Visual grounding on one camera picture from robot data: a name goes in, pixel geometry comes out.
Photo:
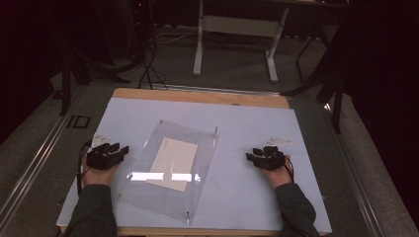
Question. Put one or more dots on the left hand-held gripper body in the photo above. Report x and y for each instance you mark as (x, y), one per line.
(100, 159)

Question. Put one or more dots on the black chair legs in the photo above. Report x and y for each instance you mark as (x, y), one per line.
(336, 98)

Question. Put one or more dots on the white metal table frame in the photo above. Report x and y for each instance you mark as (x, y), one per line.
(242, 26)

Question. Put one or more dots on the person's left hand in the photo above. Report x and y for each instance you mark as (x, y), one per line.
(99, 176)

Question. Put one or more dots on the picture card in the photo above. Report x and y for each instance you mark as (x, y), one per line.
(174, 158)

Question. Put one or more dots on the dark metal stand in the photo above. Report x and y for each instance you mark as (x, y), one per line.
(66, 82)

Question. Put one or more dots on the white table mat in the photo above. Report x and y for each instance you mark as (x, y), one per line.
(250, 197)

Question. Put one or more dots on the person's right hand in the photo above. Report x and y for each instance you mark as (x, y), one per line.
(279, 176)

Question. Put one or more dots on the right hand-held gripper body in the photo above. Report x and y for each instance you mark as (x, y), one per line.
(271, 159)

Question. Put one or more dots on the clear acrylic photo frame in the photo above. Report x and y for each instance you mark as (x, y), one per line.
(141, 194)

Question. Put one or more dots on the metal floor rail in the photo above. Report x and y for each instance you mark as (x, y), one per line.
(362, 197)
(210, 89)
(33, 164)

